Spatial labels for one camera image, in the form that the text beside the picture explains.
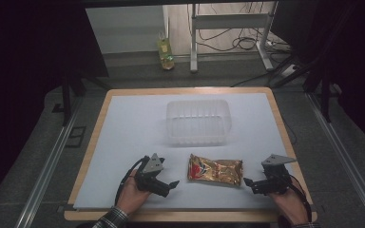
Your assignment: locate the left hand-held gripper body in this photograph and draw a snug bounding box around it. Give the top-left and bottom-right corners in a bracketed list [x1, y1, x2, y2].
[134, 153, 169, 195]

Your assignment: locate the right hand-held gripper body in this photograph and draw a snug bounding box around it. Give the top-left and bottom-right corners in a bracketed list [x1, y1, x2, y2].
[252, 153, 298, 195]

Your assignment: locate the gold and red snack packet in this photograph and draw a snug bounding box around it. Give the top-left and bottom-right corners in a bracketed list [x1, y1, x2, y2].
[186, 153, 244, 187]

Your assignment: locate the person's left hand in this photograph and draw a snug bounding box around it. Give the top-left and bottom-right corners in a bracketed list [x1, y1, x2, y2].
[116, 168, 153, 217]

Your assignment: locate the person's right hand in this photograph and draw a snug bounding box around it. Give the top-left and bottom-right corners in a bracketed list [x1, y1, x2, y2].
[267, 187, 310, 226]

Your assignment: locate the white table mat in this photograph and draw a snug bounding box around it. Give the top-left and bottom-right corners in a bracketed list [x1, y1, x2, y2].
[72, 92, 306, 212]

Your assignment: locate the clear plastic container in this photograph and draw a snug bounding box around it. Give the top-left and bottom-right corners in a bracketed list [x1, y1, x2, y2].
[165, 99, 233, 147]

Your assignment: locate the black floor plate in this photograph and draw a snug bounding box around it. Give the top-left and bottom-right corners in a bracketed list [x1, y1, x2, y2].
[64, 125, 87, 148]

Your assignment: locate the black metal stand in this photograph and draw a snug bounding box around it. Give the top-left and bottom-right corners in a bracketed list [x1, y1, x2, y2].
[303, 70, 335, 124]
[59, 71, 87, 127]

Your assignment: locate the white power strip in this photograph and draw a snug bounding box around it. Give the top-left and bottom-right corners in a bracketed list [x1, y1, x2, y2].
[279, 64, 298, 79]

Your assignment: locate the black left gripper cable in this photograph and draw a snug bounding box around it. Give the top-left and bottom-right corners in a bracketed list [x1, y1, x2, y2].
[114, 156, 150, 207]

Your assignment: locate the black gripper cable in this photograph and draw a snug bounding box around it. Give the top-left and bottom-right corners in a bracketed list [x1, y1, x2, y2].
[114, 156, 150, 207]
[286, 174, 314, 222]

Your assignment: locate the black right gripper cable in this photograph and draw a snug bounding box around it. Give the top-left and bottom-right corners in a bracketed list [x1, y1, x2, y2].
[286, 174, 314, 222]

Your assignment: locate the silver metal floor rail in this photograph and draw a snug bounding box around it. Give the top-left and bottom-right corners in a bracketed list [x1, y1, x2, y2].
[13, 96, 84, 228]
[306, 92, 365, 228]

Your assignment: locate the long black floor cable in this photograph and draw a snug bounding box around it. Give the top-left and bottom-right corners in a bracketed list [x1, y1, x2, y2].
[229, 56, 294, 88]

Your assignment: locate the tangle of black floor cables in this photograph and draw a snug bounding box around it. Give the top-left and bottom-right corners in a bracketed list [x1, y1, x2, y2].
[196, 2, 293, 55]

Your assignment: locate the white metal desk frame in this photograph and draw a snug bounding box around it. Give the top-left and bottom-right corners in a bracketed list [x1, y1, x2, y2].
[189, 1, 279, 74]

